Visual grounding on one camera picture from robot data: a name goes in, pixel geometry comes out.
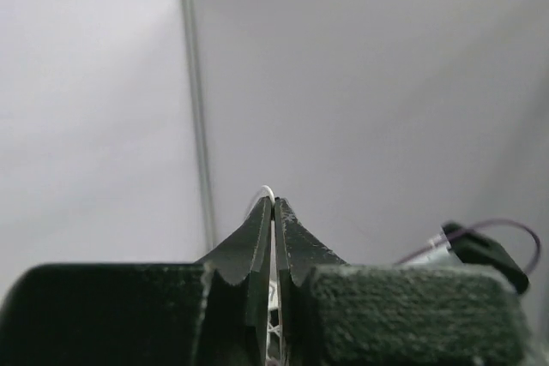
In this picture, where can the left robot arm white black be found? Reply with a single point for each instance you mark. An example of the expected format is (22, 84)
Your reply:
(454, 303)

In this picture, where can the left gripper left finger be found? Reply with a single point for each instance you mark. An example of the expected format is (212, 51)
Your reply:
(234, 328)

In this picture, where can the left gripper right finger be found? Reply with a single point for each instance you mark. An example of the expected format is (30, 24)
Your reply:
(297, 253)

